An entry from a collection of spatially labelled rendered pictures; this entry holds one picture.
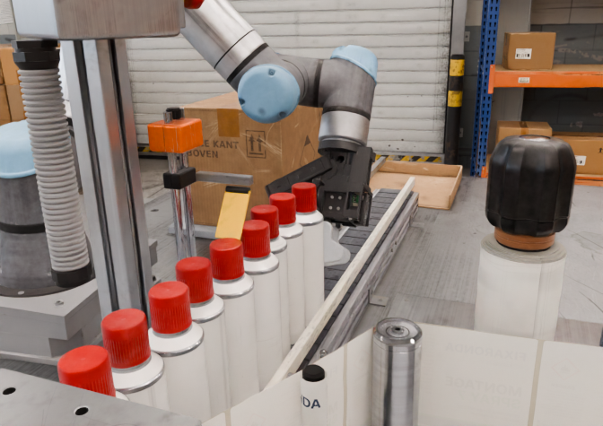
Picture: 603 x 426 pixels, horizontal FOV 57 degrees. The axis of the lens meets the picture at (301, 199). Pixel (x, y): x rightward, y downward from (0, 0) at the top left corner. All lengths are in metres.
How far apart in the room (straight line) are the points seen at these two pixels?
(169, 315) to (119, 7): 0.24
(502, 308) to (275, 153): 0.67
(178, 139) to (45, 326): 0.39
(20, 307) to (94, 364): 0.50
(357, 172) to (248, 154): 0.41
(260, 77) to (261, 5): 4.38
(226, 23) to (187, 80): 4.64
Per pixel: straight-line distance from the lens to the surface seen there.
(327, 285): 0.92
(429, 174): 1.73
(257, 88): 0.72
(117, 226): 0.63
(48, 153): 0.50
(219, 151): 1.22
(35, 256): 0.92
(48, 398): 0.28
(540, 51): 4.31
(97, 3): 0.45
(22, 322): 0.90
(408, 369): 0.45
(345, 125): 0.83
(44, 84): 0.49
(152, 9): 0.46
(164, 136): 0.60
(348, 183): 0.80
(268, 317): 0.63
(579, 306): 1.05
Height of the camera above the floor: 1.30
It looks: 18 degrees down
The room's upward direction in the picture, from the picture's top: 1 degrees counter-clockwise
